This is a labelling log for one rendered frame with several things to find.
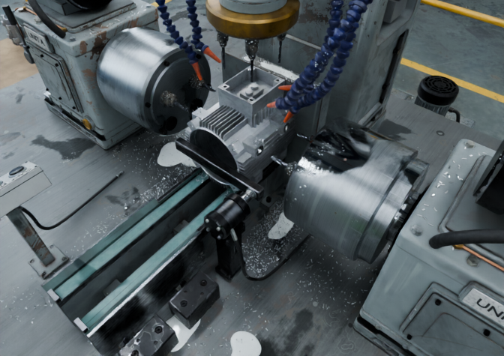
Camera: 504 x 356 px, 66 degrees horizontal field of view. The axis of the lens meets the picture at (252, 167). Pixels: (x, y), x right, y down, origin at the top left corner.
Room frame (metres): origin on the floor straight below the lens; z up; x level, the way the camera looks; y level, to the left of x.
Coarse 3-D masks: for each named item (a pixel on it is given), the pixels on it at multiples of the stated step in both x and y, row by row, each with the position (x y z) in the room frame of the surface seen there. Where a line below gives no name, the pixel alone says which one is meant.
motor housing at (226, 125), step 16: (224, 112) 0.68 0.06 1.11; (240, 112) 0.68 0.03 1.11; (208, 128) 0.64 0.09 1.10; (224, 128) 0.64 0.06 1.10; (240, 128) 0.65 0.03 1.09; (256, 128) 0.67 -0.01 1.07; (272, 128) 0.68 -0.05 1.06; (208, 144) 0.71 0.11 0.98; (224, 144) 0.61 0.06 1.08; (272, 144) 0.66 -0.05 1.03; (288, 144) 0.72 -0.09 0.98; (224, 160) 0.69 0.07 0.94; (240, 160) 0.59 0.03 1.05; (256, 160) 0.61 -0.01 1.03; (272, 160) 0.67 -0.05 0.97; (208, 176) 0.65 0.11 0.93
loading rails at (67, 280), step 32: (192, 192) 0.61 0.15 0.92; (224, 192) 0.61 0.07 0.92; (128, 224) 0.50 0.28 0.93; (160, 224) 0.53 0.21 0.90; (192, 224) 0.51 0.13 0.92; (96, 256) 0.43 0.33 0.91; (128, 256) 0.45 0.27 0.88; (160, 256) 0.43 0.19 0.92; (192, 256) 0.45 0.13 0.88; (64, 288) 0.35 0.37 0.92; (96, 288) 0.38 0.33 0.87; (128, 288) 0.36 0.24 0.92; (160, 288) 0.38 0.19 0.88; (96, 320) 0.29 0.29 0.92; (128, 320) 0.31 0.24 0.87
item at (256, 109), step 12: (240, 72) 0.79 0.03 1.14; (264, 72) 0.79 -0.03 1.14; (228, 84) 0.75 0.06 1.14; (240, 84) 0.78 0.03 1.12; (252, 84) 0.75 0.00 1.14; (264, 84) 0.78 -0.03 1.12; (276, 84) 0.75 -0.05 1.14; (228, 96) 0.71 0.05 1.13; (240, 96) 0.73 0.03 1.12; (252, 96) 0.72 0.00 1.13; (264, 96) 0.70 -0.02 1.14; (276, 96) 0.73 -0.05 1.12; (240, 108) 0.68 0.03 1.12; (252, 108) 0.66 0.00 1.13; (264, 108) 0.70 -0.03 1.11; (276, 108) 0.74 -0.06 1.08; (252, 120) 0.67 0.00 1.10
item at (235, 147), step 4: (284, 112) 0.73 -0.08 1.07; (192, 120) 0.67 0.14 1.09; (196, 120) 0.68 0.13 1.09; (188, 124) 0.68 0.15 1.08; (192, 124) 0.67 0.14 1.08; (196, 124) 0.67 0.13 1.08; (192, 128) 0.67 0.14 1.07; (236, 140) 0.61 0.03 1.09; (232, 144) 0.60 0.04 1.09; (236, 144) 0.60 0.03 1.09; (240, 144) 0.60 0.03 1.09; (232, 148) 0.59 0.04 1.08; (236, 148) 0.59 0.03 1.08; (240, 148) 0.60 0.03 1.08; (232, 152) 0.59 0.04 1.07; (236, 152) 0.59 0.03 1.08; (192, 160) 0.68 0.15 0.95; (196, 164) 0.67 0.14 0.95; (232, 188) 0.60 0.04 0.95; (236, 188) 0.59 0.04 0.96
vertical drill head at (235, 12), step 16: (208, 0) 0.74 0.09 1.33; (224, 0) 0.70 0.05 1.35; (240, 0) 0.69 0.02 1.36; (256, 0) 0.69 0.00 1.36; (272, 0) 0.69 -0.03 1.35; (288, 0) 0.74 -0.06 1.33; (208, 16) 0.70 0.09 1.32; (224, 16) 0.67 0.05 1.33; (240, 16) 0.67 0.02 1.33; (256, 16) 0.67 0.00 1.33; (272, 16) 0.67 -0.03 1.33; (288, 16) 0.68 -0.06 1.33; (224, 32) 0.67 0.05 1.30; (240, 32) 0.65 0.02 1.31; (256, 32) 0.65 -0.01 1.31; (272, 32) 0.66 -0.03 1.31; (224, 48) 0.73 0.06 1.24; (256, 48) 0.67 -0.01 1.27; (224, 64) 0.73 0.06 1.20
